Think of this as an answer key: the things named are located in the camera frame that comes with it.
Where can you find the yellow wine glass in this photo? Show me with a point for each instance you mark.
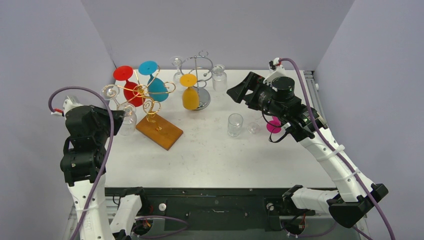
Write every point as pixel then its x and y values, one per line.
pixel 190 96

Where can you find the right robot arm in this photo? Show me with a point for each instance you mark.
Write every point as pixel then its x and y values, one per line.
pixel 349 202

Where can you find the clear ribbed glass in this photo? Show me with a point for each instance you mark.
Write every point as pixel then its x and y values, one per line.
pixel 219 78

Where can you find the gold wire glass rack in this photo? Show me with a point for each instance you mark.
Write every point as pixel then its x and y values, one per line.
pixel 152 125

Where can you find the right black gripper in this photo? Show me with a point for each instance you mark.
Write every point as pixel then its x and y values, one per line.
pixel 253 90

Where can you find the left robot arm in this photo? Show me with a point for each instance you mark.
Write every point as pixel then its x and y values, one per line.
pixel 84 152

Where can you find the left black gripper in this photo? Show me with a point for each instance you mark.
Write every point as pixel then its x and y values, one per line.
pixel 117 118

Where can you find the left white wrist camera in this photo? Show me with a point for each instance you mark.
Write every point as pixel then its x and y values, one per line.
pixel 70 102

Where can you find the red wine glass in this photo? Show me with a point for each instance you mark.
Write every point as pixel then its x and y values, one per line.
pixel 124 73

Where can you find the blue wine glass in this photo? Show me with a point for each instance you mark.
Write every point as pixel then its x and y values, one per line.
pixel 155 86

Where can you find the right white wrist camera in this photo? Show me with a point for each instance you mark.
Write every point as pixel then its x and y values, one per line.
pixel 276 70

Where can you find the chrome wire glass rack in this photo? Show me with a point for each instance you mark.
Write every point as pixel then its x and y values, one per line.
pixel 200 65

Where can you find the pink wine glass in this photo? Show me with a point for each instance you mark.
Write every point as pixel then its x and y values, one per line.
pixel 274 125

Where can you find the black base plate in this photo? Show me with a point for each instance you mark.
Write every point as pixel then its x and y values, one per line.
pixel 216 209

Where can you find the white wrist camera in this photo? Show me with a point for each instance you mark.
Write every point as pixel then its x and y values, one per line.
pixel 70 102
pixel 276 70

